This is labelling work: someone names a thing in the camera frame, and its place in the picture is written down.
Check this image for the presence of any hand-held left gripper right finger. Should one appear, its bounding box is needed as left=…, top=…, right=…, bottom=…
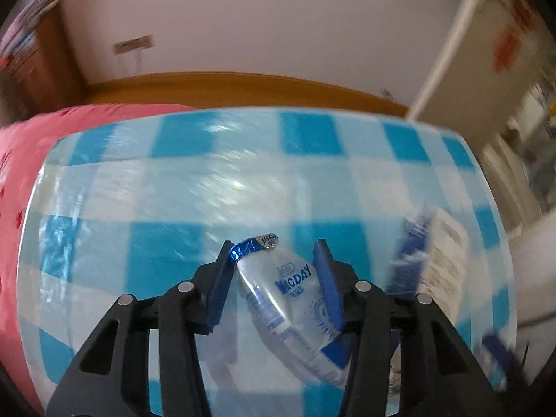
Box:
left=312, top=239, right=507, bottom=417

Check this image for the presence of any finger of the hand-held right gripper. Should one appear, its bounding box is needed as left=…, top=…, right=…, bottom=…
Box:
left=480, top=334, right=528, bottom=394

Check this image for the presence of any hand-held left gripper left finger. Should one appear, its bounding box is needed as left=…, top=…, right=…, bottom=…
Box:
left=44, top=240, right=237, bottom=417

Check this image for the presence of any clear bottle blue foil lid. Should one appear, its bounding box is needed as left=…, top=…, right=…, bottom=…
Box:
left=229, top=233, right=352, bottom=389

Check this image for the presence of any dark blue white-label carton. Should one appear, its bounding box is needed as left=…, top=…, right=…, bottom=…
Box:
left=386, top=206, right=472, bottom=326

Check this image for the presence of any blue checkered tablecloth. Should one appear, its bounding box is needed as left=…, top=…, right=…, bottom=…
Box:
left=17, top=108, right=517, bottom=417

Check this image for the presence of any pink printed blanket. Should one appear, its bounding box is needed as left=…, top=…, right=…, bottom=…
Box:
left=0, top=103, right=196, bottom=417

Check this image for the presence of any white door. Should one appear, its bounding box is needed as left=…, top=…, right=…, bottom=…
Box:
left=406, top=0, right=556, bottom=170

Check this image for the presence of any wooden cabinet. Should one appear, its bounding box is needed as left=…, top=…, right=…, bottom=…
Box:
left=0, top=4, right=88, bottom=116

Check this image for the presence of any red door decoration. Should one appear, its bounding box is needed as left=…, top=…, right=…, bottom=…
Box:
left=493, top=0, right=537, bottom=72

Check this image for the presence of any wall outlet strip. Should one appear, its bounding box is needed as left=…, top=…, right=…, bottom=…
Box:
left=113, top=35, right=155, bottom=55

